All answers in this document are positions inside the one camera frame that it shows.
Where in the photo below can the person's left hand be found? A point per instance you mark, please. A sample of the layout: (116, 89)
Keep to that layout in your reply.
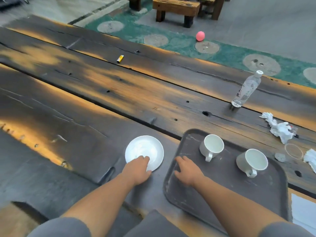
(137, 171)

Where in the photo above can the person's right hand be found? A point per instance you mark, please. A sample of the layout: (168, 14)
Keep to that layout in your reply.
(188, 171)

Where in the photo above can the white plate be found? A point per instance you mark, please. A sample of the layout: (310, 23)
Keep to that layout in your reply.
(145, 146)

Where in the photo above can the dark brown tray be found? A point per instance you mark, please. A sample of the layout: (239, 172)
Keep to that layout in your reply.
(222, 180)

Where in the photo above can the white ceramic mug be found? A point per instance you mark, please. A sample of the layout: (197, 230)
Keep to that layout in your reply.
(255, 160)
(213, 144)

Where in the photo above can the white paper napkin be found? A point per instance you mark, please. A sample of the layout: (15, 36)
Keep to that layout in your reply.
(303, 209)

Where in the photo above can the person's right forearm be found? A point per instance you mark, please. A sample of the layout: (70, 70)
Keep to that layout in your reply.
(229, 209)

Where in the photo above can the person's left forearm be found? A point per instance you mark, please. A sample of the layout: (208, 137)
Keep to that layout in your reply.
(103, 202)

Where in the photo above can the clear plastic disposable cup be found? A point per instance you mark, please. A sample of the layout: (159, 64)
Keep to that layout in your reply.
(280, 157)

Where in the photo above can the twisted crumpled white tissue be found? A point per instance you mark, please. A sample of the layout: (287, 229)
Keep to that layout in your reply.
(280, 129)

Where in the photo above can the gray printed shirt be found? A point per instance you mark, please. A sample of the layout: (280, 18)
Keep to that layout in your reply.
(61, 229)

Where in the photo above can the clear plastic water bottle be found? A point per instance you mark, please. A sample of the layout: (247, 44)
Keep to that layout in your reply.
(248, 88)

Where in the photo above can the small clear plastic wrapper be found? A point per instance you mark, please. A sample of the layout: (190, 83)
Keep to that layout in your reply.
(293, 129)

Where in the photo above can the yellow lighter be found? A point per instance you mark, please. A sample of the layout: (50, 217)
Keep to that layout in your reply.
(120, 59)

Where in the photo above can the small crumpled white napkin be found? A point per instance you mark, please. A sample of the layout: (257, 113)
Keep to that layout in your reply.
(311, 159)

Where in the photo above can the pink balloon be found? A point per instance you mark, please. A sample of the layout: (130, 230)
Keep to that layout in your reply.
(200, 36)

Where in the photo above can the dark wooden bench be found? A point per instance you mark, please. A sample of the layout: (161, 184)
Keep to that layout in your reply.
(175, 6)

